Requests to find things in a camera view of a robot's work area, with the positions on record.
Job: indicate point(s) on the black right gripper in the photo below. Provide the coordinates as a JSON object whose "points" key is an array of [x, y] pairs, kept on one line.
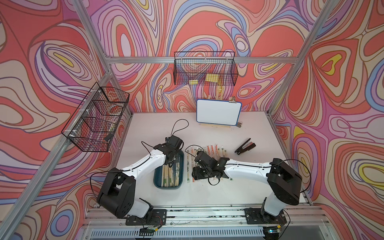
{"points": [[196, 172]]}

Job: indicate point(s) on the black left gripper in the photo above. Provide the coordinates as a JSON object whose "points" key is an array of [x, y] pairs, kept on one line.
{"points": [[175, 153]]}

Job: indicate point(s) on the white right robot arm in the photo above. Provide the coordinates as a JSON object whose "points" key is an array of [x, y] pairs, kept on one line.
{"points": [[284, 181]]}

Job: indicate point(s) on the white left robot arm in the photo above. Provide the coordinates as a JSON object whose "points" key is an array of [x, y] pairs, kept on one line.
{"points": [[118, 192]]}

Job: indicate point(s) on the teal plastic storage box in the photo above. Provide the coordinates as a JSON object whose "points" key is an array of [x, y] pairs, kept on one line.
{"points": [[170, 177]]}

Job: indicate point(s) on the black stapler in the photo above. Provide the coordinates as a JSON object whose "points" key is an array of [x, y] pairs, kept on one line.
{"points": [[246, 146]]}

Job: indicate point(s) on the small white whiteboard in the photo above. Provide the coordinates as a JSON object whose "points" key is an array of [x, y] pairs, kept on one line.
{"points": [[218, 112]]}

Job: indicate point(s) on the wooden whiteboard stand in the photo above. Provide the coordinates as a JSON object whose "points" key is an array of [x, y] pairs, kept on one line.
{"points": [[220, 93]]}

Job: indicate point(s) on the black wire basket left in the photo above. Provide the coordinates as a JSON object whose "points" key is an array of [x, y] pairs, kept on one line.
{"points": [[93, 125]]}

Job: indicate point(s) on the black wire basket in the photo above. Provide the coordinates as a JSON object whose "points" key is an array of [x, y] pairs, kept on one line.
{"points": [[205, 68], [93, 125]]}

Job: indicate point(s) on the black wire basket back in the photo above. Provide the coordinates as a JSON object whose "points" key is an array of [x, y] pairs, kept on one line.
{"points": [[205, 68]]}

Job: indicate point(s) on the aluminium frame post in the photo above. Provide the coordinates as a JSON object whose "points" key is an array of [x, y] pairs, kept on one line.
{"points": [[108, 77]]}

